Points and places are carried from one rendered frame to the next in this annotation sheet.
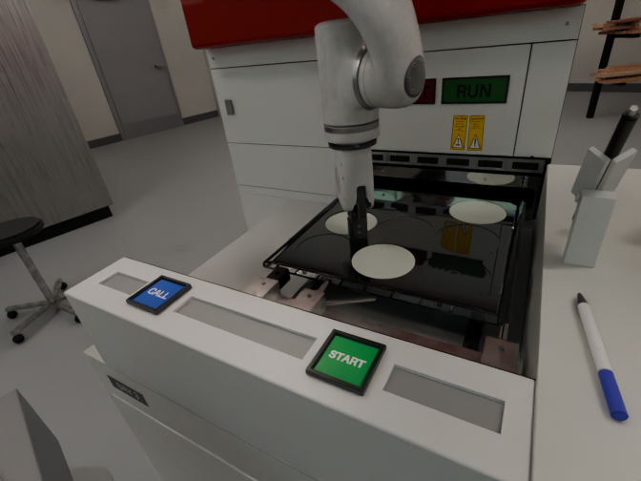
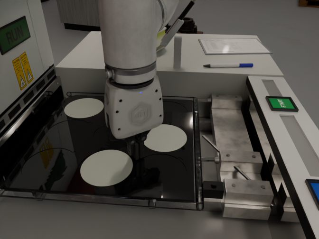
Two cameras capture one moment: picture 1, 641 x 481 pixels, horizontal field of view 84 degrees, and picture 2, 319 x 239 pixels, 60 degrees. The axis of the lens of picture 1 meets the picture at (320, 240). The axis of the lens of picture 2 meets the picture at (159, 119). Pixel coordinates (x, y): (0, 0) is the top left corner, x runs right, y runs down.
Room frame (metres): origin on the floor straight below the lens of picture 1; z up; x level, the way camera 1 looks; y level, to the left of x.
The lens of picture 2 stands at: (0.71, 0.33, 1.27)
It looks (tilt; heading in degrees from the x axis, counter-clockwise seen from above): 34 degrees down; 243
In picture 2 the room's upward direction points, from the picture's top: straight up
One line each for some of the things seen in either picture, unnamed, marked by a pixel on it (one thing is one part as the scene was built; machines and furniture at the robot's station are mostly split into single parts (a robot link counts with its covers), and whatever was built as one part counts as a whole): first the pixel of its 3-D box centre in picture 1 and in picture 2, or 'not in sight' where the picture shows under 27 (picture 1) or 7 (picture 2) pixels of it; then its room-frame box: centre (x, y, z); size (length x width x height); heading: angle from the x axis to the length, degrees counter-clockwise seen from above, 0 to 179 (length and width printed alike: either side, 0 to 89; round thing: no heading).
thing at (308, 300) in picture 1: (300, 314); (239, 160); (0.38, 0.04, 0.89); 0.08 x 0.03 x 0.03; 148
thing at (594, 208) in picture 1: (592, 202); (171, 42); (0.34, -0.30, 1.03); 0.06 x 0.04 x 0.13; 148
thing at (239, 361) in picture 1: (254, 368); (290, 167); (0.30, 0.10, 0.89); 0.55 x 0.09 x 0.14; 58
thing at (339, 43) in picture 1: (350, 72); (129, 16); (0.55, -0.07, 1.17); 0.09 x 0.08 x 0.13; 40
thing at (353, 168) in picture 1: (354, 169); (133, 100); (0.56, -0.07, 1.03); 0.10 x 0.07 x 0.11; 4
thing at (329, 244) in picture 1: (403, 230); (116, 135); (0.57, -0.15, 0.90); 0.34 x 0.34 x 0.01; 58
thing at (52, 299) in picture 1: (39, 270); not in sight; (1.70, 1.54, 0.27); 0.51 x 0.49 x 0.54; 40
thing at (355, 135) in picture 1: (351, 130); (129, 68); (0.56, -0.07, 1.09); 0.09 x 0.08 x 0.03; 4
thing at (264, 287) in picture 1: (255, 300); (247, 191); (0.42, 0.11, 0.89); 0.08 x 0.03 x 0.03; 148
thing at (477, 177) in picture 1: (425, 188); (23, 135); (0.75, -0.25, 0.89); 0.44 x 0.02 x 0.10; 58
